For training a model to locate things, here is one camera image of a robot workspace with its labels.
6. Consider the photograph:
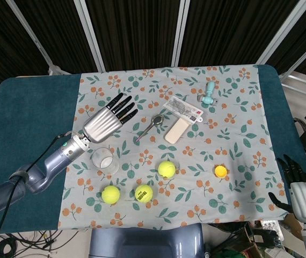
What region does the teal table cover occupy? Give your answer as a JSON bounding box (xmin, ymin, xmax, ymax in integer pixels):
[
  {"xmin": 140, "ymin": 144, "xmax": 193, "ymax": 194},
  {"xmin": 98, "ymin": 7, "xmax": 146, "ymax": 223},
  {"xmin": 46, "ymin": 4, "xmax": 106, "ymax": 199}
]
[{"xmin": 0, "ymin": 64, "xmax": 306, "ymax": 232}]

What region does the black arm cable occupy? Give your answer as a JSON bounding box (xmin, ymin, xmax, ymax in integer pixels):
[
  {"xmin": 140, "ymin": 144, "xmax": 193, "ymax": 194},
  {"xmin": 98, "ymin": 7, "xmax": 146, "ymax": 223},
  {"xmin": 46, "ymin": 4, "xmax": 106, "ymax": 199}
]
[{"xmin": 0, "ymin": 133, "xmax": 68, "ymax": 258}]

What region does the light blue toy hammer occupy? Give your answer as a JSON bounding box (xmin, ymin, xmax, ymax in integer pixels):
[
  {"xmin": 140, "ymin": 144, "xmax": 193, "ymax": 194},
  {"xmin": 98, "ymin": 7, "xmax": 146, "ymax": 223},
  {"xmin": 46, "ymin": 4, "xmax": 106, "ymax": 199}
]
[{"xmin": 197, "ymin": 82, "xmax": 218, "ymax": 105}]

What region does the plain yellow tennis ball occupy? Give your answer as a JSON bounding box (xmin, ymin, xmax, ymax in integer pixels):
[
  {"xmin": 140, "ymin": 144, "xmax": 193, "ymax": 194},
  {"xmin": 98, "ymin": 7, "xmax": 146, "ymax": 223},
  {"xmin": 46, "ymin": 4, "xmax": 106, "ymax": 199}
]
[
  {"xmin": 157, "ymin": 160, "xmax": 177, "ymax": 178},
  {"xmin": 101, "ymin": 185, "xmax": 121, "ymax": 204}
]

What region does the brown cardboard box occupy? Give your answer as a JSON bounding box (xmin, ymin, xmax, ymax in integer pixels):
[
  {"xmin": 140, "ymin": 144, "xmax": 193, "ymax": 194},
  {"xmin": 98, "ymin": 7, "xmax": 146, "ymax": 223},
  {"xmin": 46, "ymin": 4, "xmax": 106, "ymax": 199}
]
[{"xmin": 279, "ymin": 213, "xmax": 304, "ymax": 242}]

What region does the clear glass cup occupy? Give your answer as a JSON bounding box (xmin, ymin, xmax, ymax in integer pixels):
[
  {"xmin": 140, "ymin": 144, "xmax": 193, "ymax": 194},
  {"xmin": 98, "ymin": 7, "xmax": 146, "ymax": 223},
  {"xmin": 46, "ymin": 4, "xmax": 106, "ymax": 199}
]
[{"xmin": 91, "ymin": 147, "xmax": 120, "ymax": 175}]

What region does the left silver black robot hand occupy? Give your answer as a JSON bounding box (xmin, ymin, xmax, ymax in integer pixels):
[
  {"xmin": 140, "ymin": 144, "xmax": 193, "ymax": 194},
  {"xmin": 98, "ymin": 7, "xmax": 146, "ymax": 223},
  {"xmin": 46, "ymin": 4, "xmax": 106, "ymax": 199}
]
[{"xmin": 82, "ymin": 92, "xmax": 139, "ymax": 144}]

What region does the black floor cable tangle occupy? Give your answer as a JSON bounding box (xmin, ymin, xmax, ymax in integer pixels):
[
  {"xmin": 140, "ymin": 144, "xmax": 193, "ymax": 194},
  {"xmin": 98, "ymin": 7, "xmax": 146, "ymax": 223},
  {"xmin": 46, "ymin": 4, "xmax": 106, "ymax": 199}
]
[{"xmin": 0, "ymin": 230, "xmax": 89, "ymax": 258}]

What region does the printed yellow tennis ball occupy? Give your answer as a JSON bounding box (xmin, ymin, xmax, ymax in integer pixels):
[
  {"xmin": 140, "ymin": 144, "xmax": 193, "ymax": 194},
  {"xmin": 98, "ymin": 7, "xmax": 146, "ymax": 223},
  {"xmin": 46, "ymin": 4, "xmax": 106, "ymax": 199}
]
[{"xmin": 134, "ymin": 184, "xmax": 154, "ymax": 204}]

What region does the blue-grey robot torso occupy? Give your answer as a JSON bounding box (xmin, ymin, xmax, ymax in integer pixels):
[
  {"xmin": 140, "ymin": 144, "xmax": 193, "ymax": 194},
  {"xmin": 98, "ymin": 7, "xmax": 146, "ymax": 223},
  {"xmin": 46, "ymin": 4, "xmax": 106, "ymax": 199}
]
[{"xmin": 90, "ymin": 223, "xmax": 206, "ymax": 258}]

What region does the cream-handled packaged brush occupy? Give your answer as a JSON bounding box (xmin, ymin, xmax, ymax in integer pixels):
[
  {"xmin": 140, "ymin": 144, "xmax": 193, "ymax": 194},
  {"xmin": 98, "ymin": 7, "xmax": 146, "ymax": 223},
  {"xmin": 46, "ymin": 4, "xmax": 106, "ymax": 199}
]
[{"xmin": 162, "ymin": 96, "xmax": 205, "ymax": 145}]

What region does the orange yellow round cap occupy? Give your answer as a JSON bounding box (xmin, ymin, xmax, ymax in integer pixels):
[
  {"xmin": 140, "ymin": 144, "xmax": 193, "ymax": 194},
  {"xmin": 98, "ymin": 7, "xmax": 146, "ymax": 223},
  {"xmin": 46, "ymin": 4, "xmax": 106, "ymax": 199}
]
[{"xmin": 213, "ymin": 164, "xmax": 230, "ymax": 178}]

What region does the floral patterned tablecloth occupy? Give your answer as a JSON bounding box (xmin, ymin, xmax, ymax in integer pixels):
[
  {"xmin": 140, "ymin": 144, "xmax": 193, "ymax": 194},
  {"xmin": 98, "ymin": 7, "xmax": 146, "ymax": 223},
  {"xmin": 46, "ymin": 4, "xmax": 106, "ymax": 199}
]
[{"xmin": 57, "ymin": 64, "xmax": 289, "ymax": 231}]

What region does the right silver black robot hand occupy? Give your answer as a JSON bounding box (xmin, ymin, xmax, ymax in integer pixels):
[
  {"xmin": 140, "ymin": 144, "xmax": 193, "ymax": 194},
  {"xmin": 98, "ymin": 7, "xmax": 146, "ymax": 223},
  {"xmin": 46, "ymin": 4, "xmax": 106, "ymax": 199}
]
[{"xmin": 268, "ymin": 154, "xmax": 306, "ymax": 224}]

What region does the metal spoon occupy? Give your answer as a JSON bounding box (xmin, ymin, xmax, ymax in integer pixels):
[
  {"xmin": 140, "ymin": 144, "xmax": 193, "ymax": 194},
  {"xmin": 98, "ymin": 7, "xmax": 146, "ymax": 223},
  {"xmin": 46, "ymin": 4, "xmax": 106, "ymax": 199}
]
[{"xmin": 135, "ymin": 114, "xmax": 165, "ymax": 142}]

